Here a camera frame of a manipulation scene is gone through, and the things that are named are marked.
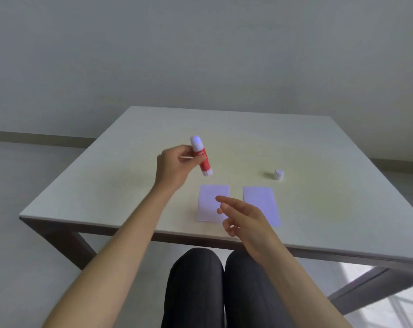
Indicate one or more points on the person's right forearm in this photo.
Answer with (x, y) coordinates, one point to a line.
(295, 286)

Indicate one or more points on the white paper card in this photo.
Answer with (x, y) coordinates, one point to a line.
(261, 199)
(208, 206)

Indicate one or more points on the person's left forearm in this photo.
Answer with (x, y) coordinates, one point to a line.
(124, 256)

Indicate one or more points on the red and white glue stick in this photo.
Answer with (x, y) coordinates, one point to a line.
(206, 166)

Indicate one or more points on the person's right fingers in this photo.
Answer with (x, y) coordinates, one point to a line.
(232, 202)

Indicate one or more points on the white glue stick cap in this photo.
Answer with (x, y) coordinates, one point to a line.
(279, 174)

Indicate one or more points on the person's right hand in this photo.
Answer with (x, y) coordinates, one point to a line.
(252, 223)

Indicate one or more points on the person's left hand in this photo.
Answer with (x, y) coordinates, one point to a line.
(170, 167)

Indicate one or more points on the person's left fingers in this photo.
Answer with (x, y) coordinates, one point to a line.
(192, 160)

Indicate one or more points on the black trousers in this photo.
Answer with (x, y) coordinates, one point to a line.
(196, 290)

